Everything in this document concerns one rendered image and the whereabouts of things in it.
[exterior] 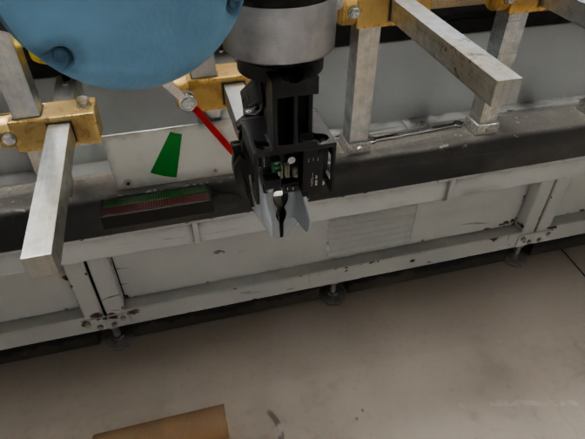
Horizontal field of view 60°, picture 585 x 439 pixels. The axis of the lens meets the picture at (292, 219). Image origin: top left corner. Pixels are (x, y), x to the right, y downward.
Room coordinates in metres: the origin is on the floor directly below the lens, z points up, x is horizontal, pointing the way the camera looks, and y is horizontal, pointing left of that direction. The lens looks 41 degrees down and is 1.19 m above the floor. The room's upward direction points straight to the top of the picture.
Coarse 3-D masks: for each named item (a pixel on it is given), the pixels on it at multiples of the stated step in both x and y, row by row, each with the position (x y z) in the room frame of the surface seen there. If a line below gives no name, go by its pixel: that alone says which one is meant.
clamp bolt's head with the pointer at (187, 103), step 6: (186, 102) 0.65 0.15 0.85; (192, 102) 0.65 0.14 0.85; (186, 108) 0.65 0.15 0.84; (198, 108) 0.67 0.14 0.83; (198, 114) 0.67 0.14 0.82; (204, 114) 0.67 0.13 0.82; (204, 120) 0.67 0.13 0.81; (210, 126) 0.67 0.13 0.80; (216, 132) 0.67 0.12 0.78; (222, 138) 0.67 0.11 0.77; (222, 144) 0.67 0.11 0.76; (228, 144) 0.68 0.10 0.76; (228, 150) 0.68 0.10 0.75
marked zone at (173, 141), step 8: (168, 136) 0.66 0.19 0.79; (176, 136) 0.66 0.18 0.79; (168, 144) 0.66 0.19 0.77; (176, 144) 0.66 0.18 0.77; (160, 152) 0.65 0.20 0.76; (168, 152) 0.66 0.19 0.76; (176, 152) 0.66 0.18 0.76; (160, 160) 0.65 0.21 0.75; (168, 160) 0.66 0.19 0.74; (176, 160) 0.66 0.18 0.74; (152, 168) 0.65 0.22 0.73; (160, 168) 0.65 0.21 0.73; (168, 168) 0.66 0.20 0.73; (176, 168) 0.66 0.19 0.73; (168, 176) 0.66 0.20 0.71; (176, 176) 0.66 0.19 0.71
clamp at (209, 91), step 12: (216, 72) 0.70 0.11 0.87; (228, 72) 0.70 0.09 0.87; (180, 84) 0.67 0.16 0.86; (192, 84) 0.67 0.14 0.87; (204, 84) 0.67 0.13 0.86; (216, 84) 0.68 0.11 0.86; (204, 96) 0.67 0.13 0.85; (216, 96) 0.68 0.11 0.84; (204, 108) 0.67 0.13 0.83; (216, 108) 0.68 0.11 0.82
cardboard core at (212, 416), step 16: (176, 416) 0.59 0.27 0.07; (192, 416) 0.58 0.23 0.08; (208, 416) 0.58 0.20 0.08; (224, 416) 0.58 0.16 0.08; (112, 432) 0.55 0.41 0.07; (128, 432) 0.55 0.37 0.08; (144, 432) 0.54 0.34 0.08; (160, 432) 0.55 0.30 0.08; (176, 432) 0.55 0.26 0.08; (192, 432) 0.55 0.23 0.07; (208, 432) 0.55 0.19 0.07; (224, 432) 0.56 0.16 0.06
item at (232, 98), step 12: (216, 60) 0.76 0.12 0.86; (228, 60) 0.76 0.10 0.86; (228, 84) 0.68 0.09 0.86; (240, 84) 0.68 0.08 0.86; (228, 96) 0.64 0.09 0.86; (240, 96) 0.64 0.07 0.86; (228, 108) 0.64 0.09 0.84; (240, 108) 0.61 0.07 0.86; (276, 192) 0.42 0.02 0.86; (276, 204) 0.42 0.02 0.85
